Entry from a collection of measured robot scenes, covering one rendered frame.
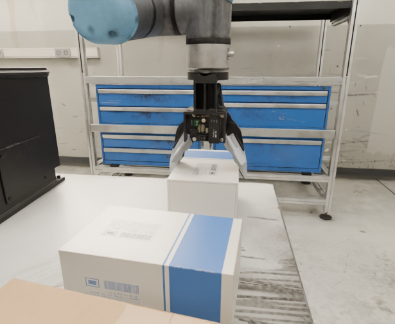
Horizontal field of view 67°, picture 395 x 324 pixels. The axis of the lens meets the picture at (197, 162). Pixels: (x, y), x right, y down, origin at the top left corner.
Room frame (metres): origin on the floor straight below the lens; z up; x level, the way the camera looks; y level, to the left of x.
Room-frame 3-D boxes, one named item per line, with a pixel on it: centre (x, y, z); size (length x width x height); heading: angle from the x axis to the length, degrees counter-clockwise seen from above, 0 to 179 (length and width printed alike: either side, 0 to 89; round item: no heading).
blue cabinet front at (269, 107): (1.93, -0.46, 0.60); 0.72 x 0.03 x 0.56; 82
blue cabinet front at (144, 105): (2.03, 0.33, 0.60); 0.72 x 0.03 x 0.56; 82
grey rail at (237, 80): (2.01, -0.07, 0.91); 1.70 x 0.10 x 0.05; 82
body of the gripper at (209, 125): (0.54, -0.02, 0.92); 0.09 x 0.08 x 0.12; 172
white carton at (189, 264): (0.33, 0.05, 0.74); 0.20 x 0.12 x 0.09; 78
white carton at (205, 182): (0.57, -0.02, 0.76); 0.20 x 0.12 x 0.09; 172
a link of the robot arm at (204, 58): (0.54, -0.02, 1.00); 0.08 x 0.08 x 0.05
